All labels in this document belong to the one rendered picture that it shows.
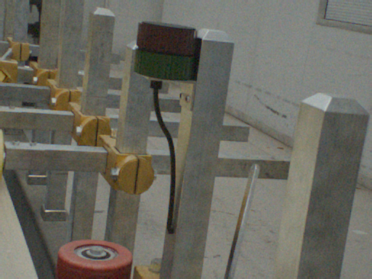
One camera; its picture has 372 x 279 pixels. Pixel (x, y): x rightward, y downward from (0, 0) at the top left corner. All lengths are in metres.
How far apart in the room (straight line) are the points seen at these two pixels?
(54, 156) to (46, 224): 0.50
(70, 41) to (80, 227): 0.38
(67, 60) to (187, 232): 0.75
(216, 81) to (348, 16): 5.00
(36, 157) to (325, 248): 0.56
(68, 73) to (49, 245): 0.33
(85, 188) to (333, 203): 0.78
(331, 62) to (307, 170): 5.24
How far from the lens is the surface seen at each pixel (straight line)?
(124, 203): 1.02
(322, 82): 5.85
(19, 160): 1.02
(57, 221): 1.54
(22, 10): 2.21
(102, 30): 1.22
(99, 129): 1.22
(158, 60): 0.72
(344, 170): 0.53
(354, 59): 5.50
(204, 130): 0.75
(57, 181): 1.52
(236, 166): 1.11
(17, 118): 1.26
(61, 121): 1.28
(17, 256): 0.82
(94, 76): 1.23
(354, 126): 0.53
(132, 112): 0.99
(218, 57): 0.75
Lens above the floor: 1.20
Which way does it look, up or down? 12 degrees down
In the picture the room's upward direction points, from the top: 8 degrees clockwise
